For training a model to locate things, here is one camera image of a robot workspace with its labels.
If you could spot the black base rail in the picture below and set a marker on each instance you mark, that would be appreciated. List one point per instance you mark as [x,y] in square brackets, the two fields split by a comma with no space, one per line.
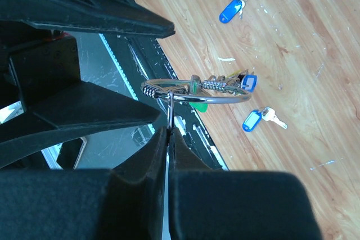
[138,59]

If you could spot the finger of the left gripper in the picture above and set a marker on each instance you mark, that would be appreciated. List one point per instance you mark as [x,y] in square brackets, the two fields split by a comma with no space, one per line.
[78,111]
[94,16]

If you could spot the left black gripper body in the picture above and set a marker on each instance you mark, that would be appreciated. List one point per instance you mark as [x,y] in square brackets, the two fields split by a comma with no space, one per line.
[39,57]

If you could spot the large keyring with tagged keys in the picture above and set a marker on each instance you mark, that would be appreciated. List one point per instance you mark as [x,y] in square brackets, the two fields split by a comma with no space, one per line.
[235,88]

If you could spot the key with dark blue tag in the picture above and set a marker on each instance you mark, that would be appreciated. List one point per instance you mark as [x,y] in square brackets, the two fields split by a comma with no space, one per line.
[235,7]

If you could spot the key with light blue tag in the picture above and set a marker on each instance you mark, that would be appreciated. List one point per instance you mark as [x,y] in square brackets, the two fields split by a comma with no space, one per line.
[256,116]

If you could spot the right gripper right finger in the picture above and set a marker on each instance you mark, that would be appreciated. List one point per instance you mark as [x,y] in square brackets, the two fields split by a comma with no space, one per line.
[216,204]

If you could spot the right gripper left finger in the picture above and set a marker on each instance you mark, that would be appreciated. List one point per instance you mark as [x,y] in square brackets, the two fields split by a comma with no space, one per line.
[122,203]

